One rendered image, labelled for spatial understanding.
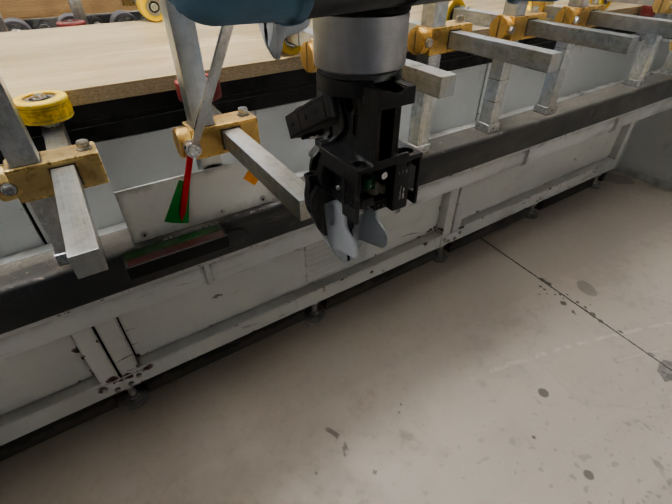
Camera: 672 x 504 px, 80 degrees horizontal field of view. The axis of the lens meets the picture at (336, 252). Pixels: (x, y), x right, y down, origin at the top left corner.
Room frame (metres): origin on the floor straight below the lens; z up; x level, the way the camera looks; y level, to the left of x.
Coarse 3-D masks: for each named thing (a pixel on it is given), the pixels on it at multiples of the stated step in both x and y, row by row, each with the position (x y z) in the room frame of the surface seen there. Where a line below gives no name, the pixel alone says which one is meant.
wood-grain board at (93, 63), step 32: (480, 0) 1.93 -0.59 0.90; (0, 32) 1.26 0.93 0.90; (32, 32) 1.26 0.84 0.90; (64, 32) 1.26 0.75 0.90; (96, 32) 1.26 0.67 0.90; (128, 32) 1.26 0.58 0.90; (160, 32) 1.26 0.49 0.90; (256, 32) 1.26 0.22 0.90; (480, 32) 1.30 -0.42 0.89; (0, 64) 0.91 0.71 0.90; (32, 64) 0.91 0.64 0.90; (64, 64) 0.91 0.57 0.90; (96, 64) 0.91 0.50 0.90; (128, 64) 0.91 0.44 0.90; (160, 64) 0.91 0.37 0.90; (224, 64) 0.91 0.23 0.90; (256, 64) 0.93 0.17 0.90; (288, 64) 0.97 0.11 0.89; (96, 96) 0.75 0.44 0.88; (128, 96) 0.78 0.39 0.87
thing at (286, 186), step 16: (224, 144) 0.65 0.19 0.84; (240, 144) 0.59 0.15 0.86; (256, 144) 0.59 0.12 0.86; (240, 160) 0.59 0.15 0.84; (256, 160) 0.54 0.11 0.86; (272, 160) 0.54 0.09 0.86; (256, 176) 0.54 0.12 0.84; (272, 176) 0.49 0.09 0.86; (288, 176) 0.49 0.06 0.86; (272, 192) 0.49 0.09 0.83; (288, 192) 0.45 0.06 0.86; (288, 208) 0.45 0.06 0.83; (304, 208) 0.43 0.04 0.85
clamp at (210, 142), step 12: (216, 120) 0.67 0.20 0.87; (228, 120) 0.67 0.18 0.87; (240, 120) 0.67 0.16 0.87; (252, 120) 0.68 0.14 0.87; (180, 132) 0.62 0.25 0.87; (192, 132) 0.62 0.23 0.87; (204, 132) 0.63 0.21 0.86; (216, 132) 0.64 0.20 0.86; (252, 132) 0.68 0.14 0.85; (180, 144) 0.61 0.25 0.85; (204, 144) 0.63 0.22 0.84; (216, 144) 0.64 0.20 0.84; (204, 156) 0.63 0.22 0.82
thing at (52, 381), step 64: (448, 64) 1.25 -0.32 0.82; (512, 64) 1.41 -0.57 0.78; (576, 64) 1.62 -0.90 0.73; (128, 128) 0.77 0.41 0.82; (448, 128) 1.27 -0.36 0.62; (448, 192) 1.32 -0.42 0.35; (512, 192) 1.59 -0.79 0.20; (576, 192) 1.90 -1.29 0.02; (0, 256) 0.61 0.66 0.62; (320, 256) 1.03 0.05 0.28; (384, 256) 1.18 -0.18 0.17; (128, 320) 0.72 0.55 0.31; (192, 320) 0.81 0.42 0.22; (256, 320) 0.87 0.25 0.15; (0, 384) 0.56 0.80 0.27; (64, 384) 0.62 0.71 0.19; (0, 448) 0.51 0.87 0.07
